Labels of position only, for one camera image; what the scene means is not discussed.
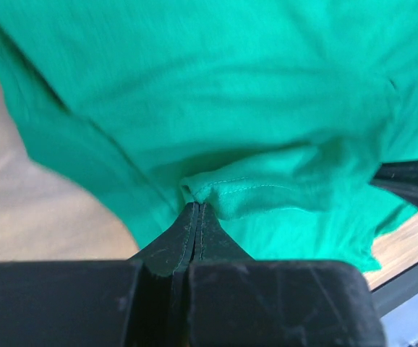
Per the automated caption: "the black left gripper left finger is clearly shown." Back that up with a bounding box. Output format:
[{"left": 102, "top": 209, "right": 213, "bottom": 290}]
[{"left": 0, "top": 203, "right": 199, "bottom": 346}]

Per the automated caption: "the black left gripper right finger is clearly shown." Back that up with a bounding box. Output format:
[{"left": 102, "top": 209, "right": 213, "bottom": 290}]
[{"left": 188, "top": 204, "right": 386, "bottom": 346}]

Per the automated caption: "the green t shirt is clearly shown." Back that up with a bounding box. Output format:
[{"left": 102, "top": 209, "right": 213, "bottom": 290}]
[{"left": 0, "top": 1, "right": 418, "bottom": 272}]

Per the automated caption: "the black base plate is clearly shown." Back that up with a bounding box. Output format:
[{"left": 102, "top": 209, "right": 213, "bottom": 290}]
[{"left": 371, "top": 160, "right": 418, "bottom": 317}]

